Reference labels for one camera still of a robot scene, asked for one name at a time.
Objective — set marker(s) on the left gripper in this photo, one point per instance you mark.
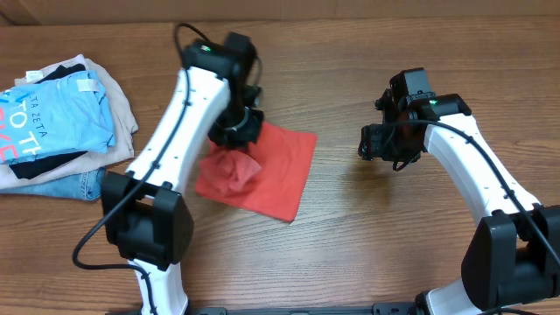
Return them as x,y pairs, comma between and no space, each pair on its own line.
240,140

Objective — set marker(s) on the red printed t-shirt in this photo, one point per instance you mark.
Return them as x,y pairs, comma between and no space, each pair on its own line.
267,178

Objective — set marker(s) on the black folded garment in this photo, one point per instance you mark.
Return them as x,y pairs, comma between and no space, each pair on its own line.
32,169

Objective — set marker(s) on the folded blue jeans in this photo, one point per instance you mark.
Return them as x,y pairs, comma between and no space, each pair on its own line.
85,186

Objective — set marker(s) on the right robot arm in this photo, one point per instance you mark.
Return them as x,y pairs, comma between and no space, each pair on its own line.
513,257

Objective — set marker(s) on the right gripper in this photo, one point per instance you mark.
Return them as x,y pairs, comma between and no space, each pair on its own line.
372,148

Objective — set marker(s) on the beige folded garment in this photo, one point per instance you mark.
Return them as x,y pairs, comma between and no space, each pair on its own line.
124,122

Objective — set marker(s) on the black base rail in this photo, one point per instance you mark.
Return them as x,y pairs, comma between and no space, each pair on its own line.
393,308

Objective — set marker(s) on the light blue folded t-shirt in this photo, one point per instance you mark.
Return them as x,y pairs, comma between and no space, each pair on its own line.
55,117

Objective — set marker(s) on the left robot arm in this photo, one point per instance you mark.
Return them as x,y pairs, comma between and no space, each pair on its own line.
144,213

